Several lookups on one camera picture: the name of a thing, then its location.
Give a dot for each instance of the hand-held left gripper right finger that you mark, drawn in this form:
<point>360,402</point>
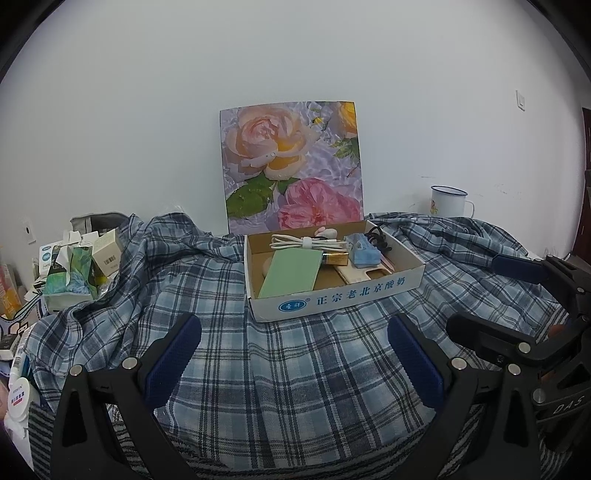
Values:
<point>415,360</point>

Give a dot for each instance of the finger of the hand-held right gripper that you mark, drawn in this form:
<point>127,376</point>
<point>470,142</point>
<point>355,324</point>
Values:
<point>498,344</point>
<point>517,267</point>

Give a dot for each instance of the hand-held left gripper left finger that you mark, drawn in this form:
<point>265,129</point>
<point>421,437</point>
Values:
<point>173,360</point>

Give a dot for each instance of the cardboard box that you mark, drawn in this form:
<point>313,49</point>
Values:
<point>341,300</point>

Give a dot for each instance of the blue tissue pack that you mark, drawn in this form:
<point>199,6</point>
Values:
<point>362,254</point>

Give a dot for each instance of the yellow and blue cigarette pack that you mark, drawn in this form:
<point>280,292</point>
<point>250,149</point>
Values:
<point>334,259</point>

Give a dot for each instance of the green notebook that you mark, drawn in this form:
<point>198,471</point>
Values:
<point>291,274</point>

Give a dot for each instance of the small pale pink object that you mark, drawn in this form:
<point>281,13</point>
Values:
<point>325,231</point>

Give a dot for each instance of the person's right hand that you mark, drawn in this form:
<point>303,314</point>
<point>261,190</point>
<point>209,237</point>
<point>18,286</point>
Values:
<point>556,330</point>

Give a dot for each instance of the white enamel mug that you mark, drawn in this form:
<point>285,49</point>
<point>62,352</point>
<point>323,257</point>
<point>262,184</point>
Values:
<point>445,203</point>

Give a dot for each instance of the beige phone case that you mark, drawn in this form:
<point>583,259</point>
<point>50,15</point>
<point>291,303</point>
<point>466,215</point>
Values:
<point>360,277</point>

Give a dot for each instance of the blue plaid shirt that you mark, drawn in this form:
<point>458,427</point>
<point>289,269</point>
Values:
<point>295,369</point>

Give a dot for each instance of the cream small carton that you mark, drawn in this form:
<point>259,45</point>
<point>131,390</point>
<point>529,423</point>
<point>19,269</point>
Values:
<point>107,256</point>

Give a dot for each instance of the beige round vented puck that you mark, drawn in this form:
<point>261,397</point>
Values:
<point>267,267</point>

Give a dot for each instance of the green tissue pack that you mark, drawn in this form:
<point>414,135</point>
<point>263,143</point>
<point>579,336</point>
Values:
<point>69,277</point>

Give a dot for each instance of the grey bag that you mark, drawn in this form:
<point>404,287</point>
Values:
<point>99,222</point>

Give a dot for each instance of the white jar with red label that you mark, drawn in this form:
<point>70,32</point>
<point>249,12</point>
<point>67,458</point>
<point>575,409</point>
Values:
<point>18,397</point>

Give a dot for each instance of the white carton with blue logo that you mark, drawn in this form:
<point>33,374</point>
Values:
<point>46,256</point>

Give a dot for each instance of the orange packet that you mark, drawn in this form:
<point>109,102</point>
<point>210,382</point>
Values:
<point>7,288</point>

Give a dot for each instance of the floral picture board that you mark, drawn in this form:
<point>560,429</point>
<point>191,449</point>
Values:
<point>277,161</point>

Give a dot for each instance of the white wall switch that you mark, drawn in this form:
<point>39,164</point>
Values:
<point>521,100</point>

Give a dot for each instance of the white wall outlet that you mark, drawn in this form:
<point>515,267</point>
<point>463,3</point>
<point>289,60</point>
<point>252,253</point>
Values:
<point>29,232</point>

